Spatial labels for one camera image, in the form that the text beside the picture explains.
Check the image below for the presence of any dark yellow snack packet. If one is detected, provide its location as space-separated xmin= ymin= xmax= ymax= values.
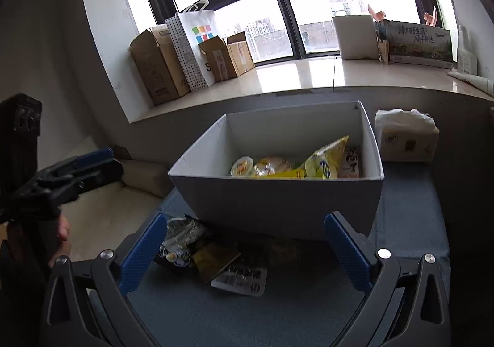
xmin=193 ymin=243 xmax=241 ymax=283

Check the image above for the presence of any small jelly cup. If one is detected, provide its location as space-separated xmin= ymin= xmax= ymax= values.
xmin=230 ymin=156 xmax=254 ymax=178

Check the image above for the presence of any yellow chips bag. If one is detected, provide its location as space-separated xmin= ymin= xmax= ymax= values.
xmin=304 ymin=136 xmax=349 ymax=180

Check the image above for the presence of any yellow donut print pouch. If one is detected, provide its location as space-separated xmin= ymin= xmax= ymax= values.
xmin=258 ymin=168 xmax=306 ymax=179

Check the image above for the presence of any clear round pastry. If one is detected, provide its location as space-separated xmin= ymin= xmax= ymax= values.
xmin=254 ymin=156 xmax=293 ymax=176

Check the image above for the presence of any pink illustrated snack packet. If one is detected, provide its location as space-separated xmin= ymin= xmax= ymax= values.
xmin=338 ymin=147 xmax=360 ymax=179

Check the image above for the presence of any person's left hand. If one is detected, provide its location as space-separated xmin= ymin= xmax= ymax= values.
xmin=48 ymin=213 xmax=72 ymax=268

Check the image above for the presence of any cream leather sofa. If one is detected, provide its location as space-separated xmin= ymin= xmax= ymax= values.
xmin=57 ymin=134 xmax=175 ymax=263

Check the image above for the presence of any black snack bag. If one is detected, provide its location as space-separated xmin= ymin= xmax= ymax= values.
xmin=154 ymin=216 xmax=205 ymax=269

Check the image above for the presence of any tall brown cardboard box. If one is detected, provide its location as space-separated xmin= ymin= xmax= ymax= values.
xmin=130 ymin=25 xmax=190 ymax=105

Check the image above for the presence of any white blister pack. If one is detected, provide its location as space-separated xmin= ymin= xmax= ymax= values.
xmin=210 ymin=264 xmax=267 ymax=297

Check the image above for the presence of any white dotted paper bag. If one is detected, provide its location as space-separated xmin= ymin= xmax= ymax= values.
xmin=165 ymin=0 xmax=218 ymax=91

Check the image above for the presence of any tissue box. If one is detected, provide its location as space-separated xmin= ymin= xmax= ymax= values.
xmin=375 ymin=109 xmax=440 ymax=162

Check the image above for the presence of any small open cardboard box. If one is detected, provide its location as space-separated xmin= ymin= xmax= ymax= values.
xmin=199 ymin=31 xmax=255 ymax=82

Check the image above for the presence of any white open storage box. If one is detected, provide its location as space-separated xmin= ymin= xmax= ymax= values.
xmin=168 ymin=101 xmax=384 ymax=239

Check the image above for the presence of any rolled white paper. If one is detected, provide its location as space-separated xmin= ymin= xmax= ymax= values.
xmin=447 ymin=71 xmax=494 ymax=96

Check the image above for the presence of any white bottle on sill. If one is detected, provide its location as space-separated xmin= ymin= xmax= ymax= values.
xmin=457 ymin=25 xmax=478 ymax=76

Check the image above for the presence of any long printed box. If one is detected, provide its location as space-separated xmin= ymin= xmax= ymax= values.
xmin=374 ymin=19 xmax=453 ymax=69

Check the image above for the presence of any white box on sill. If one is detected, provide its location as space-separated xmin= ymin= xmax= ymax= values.
xmin=333 ymin=15 xmax=379 ymax=60

